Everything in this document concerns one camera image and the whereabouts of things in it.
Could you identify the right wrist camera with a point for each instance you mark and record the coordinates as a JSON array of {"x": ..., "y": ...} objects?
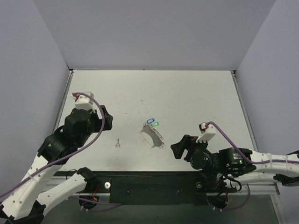
[{"x": 207, "y": 133}]

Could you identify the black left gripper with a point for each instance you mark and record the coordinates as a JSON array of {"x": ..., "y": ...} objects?
[{"x": 103, "y": 118}]

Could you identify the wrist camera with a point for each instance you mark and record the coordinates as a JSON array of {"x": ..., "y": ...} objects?
[
  {"x": 83, "y": 103},
  {"x": 207, "y": 133}
]

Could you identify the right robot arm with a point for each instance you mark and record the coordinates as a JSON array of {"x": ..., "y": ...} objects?
[{"x": 230, "y": 168}]

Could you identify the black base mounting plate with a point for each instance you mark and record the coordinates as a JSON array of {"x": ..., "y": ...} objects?
[{"x": 157, "y": 188}]

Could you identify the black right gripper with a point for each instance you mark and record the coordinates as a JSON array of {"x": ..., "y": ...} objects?
[{"x": 189, "y": 147}]

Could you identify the blue plastic key tag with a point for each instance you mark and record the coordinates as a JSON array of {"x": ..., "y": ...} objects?
[{"x": 151, "y": 120}]

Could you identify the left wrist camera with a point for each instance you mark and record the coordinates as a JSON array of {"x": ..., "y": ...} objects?
[{"x": 83, "y": 103}]

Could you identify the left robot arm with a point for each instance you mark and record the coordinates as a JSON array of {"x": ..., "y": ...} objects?
[{"x": 28, "y": 204}]

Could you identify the green plastic key tag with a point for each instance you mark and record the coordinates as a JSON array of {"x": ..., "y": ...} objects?
[{"x": 154, "y": 124}]

